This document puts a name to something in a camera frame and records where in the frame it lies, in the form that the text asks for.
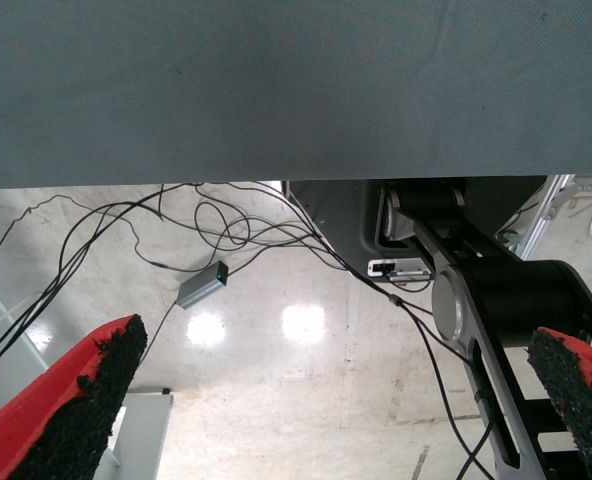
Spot white metal table leg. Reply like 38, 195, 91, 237
94, 391, 176, 480

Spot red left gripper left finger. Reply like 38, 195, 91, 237
0, 313, 149, 480

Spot aluminium frame profile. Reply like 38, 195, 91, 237
518, 174, 577, 261

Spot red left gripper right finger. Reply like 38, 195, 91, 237
525, 327, 592, 480

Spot grey metal adapter box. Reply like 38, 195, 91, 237
175, 259, 230, 310

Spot dark table cloth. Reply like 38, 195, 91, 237
0, 0, 592, 190

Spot black robot base chassis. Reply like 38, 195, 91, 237
281, 175, 550, 284

